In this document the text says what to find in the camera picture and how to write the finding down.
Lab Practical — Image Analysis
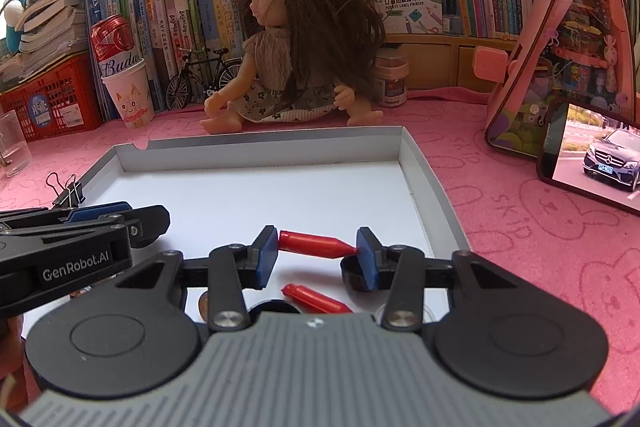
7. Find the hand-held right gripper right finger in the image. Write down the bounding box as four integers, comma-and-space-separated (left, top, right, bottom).
355, 227, 543, 333

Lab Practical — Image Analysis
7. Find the row of picture books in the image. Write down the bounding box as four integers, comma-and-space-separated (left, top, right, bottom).
85, 0, 251, 112

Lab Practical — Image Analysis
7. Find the pink triangular stationery case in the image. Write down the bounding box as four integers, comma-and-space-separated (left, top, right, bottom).
475, 0, 640, 158

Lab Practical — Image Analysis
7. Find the white pencil print box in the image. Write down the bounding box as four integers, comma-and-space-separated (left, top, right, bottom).
362, 0, 443, 35

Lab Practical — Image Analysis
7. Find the grey cardboard box tray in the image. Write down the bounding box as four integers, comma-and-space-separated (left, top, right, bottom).
20, 126, 473, 343

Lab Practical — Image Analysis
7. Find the red pointed plastic stick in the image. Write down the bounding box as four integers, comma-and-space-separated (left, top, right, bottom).
277, 230, 358, 258

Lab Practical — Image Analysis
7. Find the black smartphone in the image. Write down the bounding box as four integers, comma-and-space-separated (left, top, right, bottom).
536, 99, 640, 215

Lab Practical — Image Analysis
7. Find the wooden drawer unit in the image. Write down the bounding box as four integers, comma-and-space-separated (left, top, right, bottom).
385, 34, 521, 90

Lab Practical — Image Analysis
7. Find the white cat print paper cup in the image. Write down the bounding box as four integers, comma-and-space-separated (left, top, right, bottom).
101, 57, 153, 129

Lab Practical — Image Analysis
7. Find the red short plastic stick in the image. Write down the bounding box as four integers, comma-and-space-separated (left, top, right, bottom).
281, 283, 353, 314

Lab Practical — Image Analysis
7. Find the small black binder clip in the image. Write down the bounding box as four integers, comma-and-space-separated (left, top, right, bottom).
46, 172, 86, 208

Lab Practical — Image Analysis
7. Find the miniature black bicycle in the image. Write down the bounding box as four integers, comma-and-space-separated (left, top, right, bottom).
165, 48, 246, 112

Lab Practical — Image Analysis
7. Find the stack of worn books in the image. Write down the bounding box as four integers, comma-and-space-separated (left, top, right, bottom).
0, 0, 93, 82

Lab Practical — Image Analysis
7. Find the pink rabbit print cloth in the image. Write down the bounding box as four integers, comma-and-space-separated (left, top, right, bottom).
0, 87, 640, 413

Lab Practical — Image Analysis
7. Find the blue white plush figure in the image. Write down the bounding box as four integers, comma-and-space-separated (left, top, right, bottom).
0, 0, 31, 54

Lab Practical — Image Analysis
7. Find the clear glass cup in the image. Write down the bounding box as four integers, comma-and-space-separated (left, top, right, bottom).
0, 109, 32, 178

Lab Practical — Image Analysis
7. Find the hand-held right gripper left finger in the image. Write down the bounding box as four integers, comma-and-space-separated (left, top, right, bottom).
115, 224, 279, 333

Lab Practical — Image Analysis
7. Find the black round lid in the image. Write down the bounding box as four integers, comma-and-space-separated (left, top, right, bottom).
248, 300, 301, 315

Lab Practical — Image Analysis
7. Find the brown haired doll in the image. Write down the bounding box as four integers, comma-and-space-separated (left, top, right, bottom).
200, 0, 386, 135

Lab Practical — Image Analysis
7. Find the red beer can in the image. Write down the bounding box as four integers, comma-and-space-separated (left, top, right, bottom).
90, 14, 143, 80

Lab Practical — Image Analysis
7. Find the red plastic basket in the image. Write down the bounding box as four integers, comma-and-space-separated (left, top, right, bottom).
0, 52, 103, 142

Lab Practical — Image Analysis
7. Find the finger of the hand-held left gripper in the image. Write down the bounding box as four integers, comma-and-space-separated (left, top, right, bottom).
0, 202, 133, 224
0, 205, 171, 249

